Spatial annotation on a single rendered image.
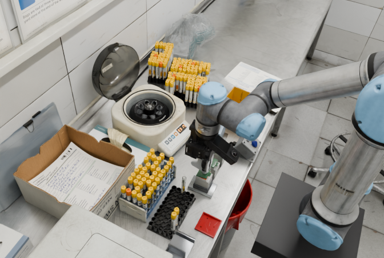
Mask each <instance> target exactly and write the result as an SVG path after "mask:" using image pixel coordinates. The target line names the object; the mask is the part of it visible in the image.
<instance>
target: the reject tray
mask: <svg viewBox="0 0 384 258"><path fill-rule="evenodd" d="M221 223H222V220H221V219H218V218H216V217H214V216H212V215H210V214H208V213H206V212H203V214H202V216H201V217H200V219H199V221H198V223H197V225H196V226H195V228H194V229H195V230H197V231H199V232H201V233H203V234H205V235H207V236H209V237H211V238H214V237H215V235H216V233H217V231H218V229H219V227H220V225H221Z"/></svg>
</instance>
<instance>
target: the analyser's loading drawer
mask: <svg viewBox="0 0 384 258"><path fill-rule="evenodd" d="M193 246H195V238H193V237H191V236H189V235H187V234H185V233H183V232H181V231H179V230H177V229H176V230H175V234H174V236H173V238H172V240H171V241H170V243H168V246H167V248H166V250H165V251H167V252H168V253H170V254H172V255H173V258H187V257H188V255H189V253H190V251H191V249H192V248H193Z"/></svg>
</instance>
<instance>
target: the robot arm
mask: <svg viewBox="0 0 384 258"><path fill-rule="evenodd" d="M353 95H359V96H358V99H357V102H356V106H355V110H354V112H353V114H352V116H351V123H352V126H353V128H354V129H353V131H352V133H351V135H350V137H349V139H348V141H347V142H346V144H345V146H344V148H343V150H342V152H341V154H340V156H339V158H338V160H337V161H336V162H335V163H334V164H333V165H332V166H330V168H329V170H328V172H327V174H326V175H325V177H324V178H323V179H322V181H321V182H320V184H319V186H318V187H317V188H316V189H314V190H313V191H310V192H309V193H307V194H306V195H305V196H304V197H303V199H302V201H301V203H300V206H299V211H300V215H299V219H298V220H297V228H298V231H299V233H300V234H301V235H302V236H303V237H304V238H305V239H306V240H307V241H308V242H309V243H311V244H312V245H314V246H316V247H318V248H321V249H325V250H328V251H334V250H336V249H338V248H339V247H340V245H341V244H342V243H343V239H344V237H345V235H346V234H347V232H348V230H349V229H350V227H351V226H352V225H353V223H354V222H355V220H356V219H357V217H358V215H359V207H360V205H361V203H362V201H363V199H364V198H365V196H366V195H367V194H369V193H370V191H371V189H372V187H373V181H374V180H375V178H376V177H377V175H378V174H379V172H380V171H381V169H382V168H383V166H384V51H380V52H377V53H372V54H370V55H369V56H368V57H367V59H366V60H363V61H359V62H354V63H349V64H345V65H342V66H338V67H333V68H328V69H325V70H321V71H316V72H312V73H308V74H304V75H300V76H295V77H292V78H287V79H283V80H276V79H272V78H269V79H265V80H264V81H263V82H261V83H260V84H258V85H257V87H256V88H255V89H254V90H253V91H252V92H251V93H250V94H249V95H248V96H247V97H245V99H244V100H242V101H241V102H240V103H237V102H236V101H234V100H232V99H230V98H228V97H227V93H226V88H225V87H224V86H223V85H222V84H220V83H218V82H206V83H204V84H203V85H202V86H201V87H200V89H199V94H198V97H197V112H196V118H195V119H194V120H193V122H192V124H191V125H190V126H189V130H191V134H190V137H189V138H188V141H187V142H186V147H185V155H187V156H190V157H191V158H194V159H196V158H197V159H198V161H196V162H195V161H192V162H191V165H192V166H194V167H195V168H197V169H199V170H201V171H202V173H203V174H207V173H208V172H209V170H210V167H211V164H212V162H213V159H214V155H215V153H216V154H218V155H219V156H220V157H221V158H222V159H224V160H225V161H226V162H228V163H229V164H230V165H233V164H234V163H236V162H237V161H238V158H239V156H240V152H239V151H238V150H236V149H235V148H234V147H233V146H232V145H231V144H229V143H228V142H227V141H225V140H224V139H223V138H222V137H221V136H219V135H218V134H219V131H220V128H221V125H222V126H224V127H225V128H227V129H228V130H230V131H232V132H234V133H235V134H237V135H238V136H240V137H243V138H245V139H247V140H249V141H254V140H256V139H257V138H258V137H259V136H260V134H261V132H262V131H263V129H264V127H265V124H266V119H265V116H266V115H267V114H268V113H269V111H270V110H272V109H276V108H282V107H288V106H295V105H299V104H306V103H312V102H319V101H323V100H330V99H336V98H343V97H347V96H353ZM191 139H192V140H191ZM186 150H187V151H186Z"/></svg>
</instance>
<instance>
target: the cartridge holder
mask: <svg viewBox="0 0 384 258"><path fill-rule="evenodd" d="M195 178H196V176H195V175H194V176H193V178H192V180H191V182H190V184H189V185H188V188H189V189H191V190H193V191H196V192H198V193H200V194H203V195H205V196H208V197H210V198H212V196H213V194H214V192H215V190H216V188H217V184H215V183H213V179H212V181H211V183H210V185H209V187H208V188H205V187H202V186H199V185H197V184H195Z"/></svg>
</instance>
